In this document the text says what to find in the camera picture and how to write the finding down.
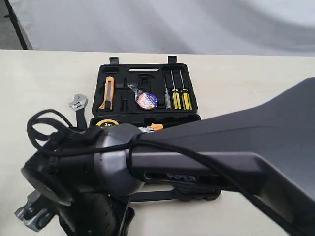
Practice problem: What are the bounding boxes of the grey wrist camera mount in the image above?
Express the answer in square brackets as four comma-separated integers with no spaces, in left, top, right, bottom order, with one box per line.
[14,190,56,232]

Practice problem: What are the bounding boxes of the yellow black screwdriver left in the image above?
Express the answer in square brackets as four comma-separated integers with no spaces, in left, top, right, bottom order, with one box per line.
[170,70,182,109]

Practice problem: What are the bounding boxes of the black plastic tool case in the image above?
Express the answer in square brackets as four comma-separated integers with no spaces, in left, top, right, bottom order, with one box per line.
[90,56,221,202]

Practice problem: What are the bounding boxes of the orange utility knife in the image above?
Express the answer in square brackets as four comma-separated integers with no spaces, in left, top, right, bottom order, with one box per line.
[99,76,115,110]

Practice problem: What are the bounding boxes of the yellow tape measure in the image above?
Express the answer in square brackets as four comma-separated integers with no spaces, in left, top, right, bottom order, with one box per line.
[95,119,119,128]

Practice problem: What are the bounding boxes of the clear handle tester screwdriver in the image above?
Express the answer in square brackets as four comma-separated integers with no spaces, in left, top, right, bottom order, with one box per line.
[164,79,171,109]

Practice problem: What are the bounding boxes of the black metal stand post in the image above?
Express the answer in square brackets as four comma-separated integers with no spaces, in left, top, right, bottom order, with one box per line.
[3,0,29,50]

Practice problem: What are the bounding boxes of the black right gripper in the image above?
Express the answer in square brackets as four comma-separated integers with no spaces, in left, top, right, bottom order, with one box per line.
[58,193,135,236]

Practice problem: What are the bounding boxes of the black electrical tape roll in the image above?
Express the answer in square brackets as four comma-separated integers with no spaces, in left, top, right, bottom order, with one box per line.
[127,83,158,110]

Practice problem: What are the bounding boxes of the yellow black screwdriver right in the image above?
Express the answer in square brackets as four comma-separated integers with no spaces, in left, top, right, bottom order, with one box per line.
[179,70,192,110]

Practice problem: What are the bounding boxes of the pliers with orange handles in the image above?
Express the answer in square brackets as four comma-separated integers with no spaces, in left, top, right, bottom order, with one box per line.
[138,123,163,133]

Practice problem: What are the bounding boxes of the yellow black screwdriver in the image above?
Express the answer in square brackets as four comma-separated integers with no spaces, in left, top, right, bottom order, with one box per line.
[179,70,192,110]
[170,70,182,109]

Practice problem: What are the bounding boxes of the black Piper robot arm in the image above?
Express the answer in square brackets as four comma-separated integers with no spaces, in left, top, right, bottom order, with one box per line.
[21,78,315,236]

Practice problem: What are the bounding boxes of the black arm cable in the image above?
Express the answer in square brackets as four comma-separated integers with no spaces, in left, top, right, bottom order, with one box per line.
[26,109,315,236]

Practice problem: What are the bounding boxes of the adjustable wrench black handle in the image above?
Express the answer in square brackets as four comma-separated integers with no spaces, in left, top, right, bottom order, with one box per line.
[69,94,88,131]

